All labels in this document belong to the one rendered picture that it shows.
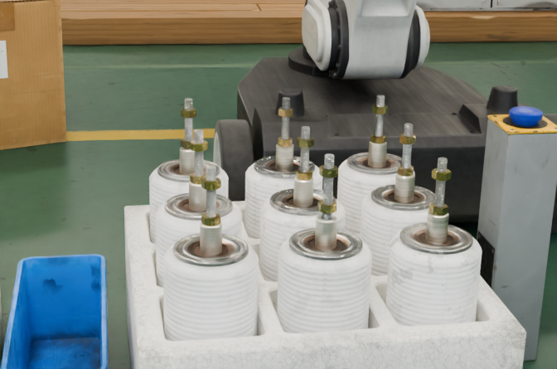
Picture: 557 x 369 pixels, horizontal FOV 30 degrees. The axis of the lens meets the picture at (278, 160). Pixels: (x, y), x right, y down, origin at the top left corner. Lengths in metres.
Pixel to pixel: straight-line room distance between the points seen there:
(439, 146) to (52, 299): 0.64
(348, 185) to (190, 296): 0.34
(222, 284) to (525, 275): 0.47
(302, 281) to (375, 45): 0.83
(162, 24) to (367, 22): 1.34
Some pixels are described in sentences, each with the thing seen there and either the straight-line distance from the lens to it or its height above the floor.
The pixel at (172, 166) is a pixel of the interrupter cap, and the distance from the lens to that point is 1.28.
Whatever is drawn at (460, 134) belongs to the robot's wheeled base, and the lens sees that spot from 1.65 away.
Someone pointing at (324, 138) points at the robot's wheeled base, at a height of 0.19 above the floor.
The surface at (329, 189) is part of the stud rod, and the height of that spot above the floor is 0.31.
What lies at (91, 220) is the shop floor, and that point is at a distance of 1.79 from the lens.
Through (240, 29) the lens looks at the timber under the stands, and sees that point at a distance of 3.06.
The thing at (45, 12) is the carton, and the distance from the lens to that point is 2.12.
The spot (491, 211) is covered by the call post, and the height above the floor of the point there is 0.20.
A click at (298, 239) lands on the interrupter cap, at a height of 0.25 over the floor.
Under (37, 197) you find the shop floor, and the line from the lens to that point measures 1.90.
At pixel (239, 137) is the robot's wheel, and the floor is 0.19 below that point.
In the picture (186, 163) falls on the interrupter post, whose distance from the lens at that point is 1.25.
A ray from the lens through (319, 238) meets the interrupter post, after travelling 1.06.
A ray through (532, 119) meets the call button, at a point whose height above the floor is 0.32.
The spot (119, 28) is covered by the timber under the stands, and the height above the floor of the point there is 0.05.
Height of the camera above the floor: 0.68
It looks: 19 degrees down
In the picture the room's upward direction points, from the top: 1 degrees clockwise
